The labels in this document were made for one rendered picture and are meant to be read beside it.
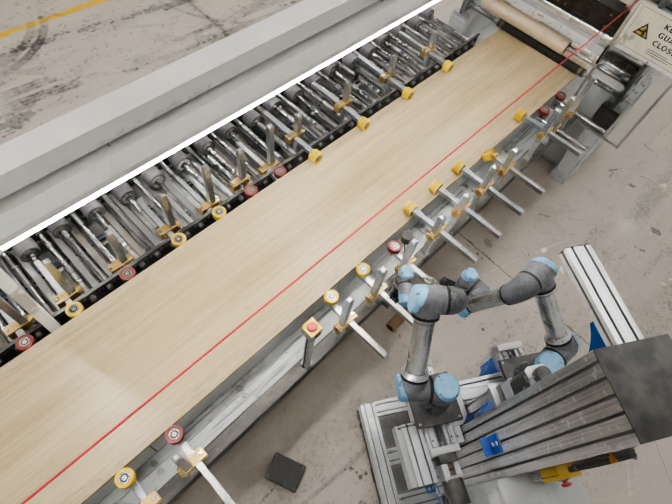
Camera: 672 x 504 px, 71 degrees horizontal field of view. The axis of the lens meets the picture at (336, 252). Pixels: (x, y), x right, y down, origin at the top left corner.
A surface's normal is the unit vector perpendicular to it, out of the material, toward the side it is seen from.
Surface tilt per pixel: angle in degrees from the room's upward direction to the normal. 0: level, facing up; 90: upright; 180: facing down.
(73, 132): 0
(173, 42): 0
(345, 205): 0
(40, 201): 61
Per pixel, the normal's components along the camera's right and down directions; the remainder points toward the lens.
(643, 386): 0.11, -0.51
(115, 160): 0.67, 0.31
